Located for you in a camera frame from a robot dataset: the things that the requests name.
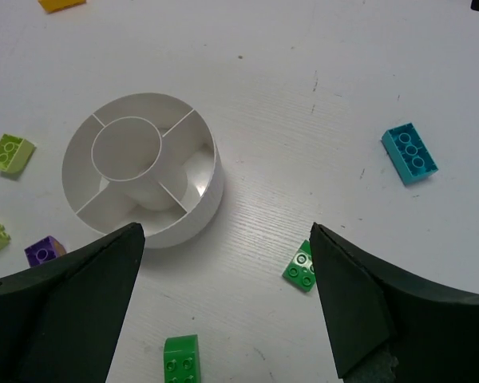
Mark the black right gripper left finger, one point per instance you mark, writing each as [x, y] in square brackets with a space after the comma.
[60, 322]

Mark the yellow long lego brick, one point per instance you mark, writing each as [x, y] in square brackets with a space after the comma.
[52, 6]

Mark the green lego front right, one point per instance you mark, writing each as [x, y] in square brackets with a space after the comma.
[182, 360]

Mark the purple square lego brick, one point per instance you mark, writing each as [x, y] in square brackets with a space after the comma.
[43, 251]

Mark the lime long lego brick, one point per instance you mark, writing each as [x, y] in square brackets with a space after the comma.
[15, 154]

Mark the teal long lego brick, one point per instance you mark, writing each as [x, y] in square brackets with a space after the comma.
[408, 154]

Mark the green square lego right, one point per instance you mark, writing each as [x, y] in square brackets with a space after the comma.
[300, 271]

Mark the white round divided container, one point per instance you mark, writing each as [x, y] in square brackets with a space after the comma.
[148, 158]

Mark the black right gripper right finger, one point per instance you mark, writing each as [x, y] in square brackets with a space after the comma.
[386, 324]

